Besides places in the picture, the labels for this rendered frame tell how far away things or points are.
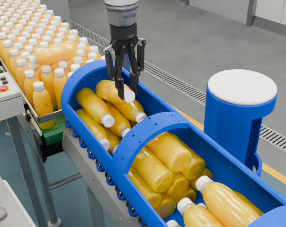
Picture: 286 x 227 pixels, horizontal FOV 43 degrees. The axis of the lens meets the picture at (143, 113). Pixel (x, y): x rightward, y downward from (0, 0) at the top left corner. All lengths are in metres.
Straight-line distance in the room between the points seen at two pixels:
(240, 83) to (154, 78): 2.21
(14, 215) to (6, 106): 0.58
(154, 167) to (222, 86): 0.66
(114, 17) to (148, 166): 0.40
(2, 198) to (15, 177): 1.70
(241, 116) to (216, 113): 0.11
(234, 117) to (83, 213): 1.28
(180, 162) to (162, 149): 0.06
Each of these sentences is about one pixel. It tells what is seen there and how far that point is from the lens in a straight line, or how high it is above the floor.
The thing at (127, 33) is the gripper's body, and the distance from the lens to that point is 0.99.
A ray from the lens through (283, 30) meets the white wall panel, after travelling 4.80.
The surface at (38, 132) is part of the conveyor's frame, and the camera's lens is 1.56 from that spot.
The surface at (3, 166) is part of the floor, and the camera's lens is 2.88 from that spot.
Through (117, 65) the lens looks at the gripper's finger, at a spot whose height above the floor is 1.32.
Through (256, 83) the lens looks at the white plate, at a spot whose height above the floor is 1.04.
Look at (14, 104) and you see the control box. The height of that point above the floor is 1.05.
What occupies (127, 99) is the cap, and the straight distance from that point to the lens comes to 1.11.
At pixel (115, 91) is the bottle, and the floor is 1.22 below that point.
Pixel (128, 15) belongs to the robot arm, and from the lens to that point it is 0.97.
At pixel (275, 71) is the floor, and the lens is 3.99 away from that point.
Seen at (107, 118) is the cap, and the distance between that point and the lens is 1.17.
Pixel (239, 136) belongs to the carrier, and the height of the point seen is 0.88.
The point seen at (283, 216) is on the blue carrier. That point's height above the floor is 1.23.
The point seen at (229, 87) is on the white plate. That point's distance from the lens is 1.52.
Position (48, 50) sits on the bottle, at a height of 1.16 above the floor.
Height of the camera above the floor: 1.80
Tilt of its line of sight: 35 degrees down
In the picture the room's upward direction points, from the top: 2 degrees counter-clockwise
